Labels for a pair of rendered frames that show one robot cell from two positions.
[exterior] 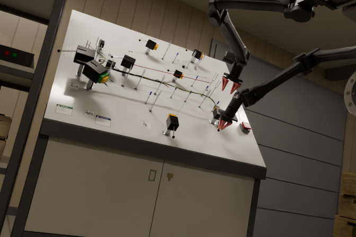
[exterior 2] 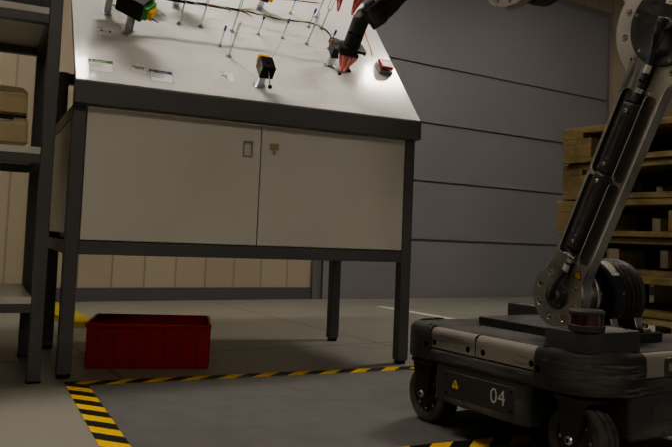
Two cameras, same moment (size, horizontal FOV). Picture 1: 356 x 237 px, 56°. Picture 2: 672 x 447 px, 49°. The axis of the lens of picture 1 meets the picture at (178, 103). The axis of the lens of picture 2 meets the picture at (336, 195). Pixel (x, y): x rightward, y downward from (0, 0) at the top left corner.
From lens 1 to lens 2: 0.84 m
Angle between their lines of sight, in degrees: 9
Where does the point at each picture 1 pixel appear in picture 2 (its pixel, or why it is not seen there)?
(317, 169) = (559, 159)
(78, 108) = (120, 62)
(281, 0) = not seen: outside the picture
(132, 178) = (219, 156)
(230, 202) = (372, 179)
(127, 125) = (198, 80)
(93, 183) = (163, 168)
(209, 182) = (335, 151)
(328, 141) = (576, 104)
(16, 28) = not seen: outside the picture
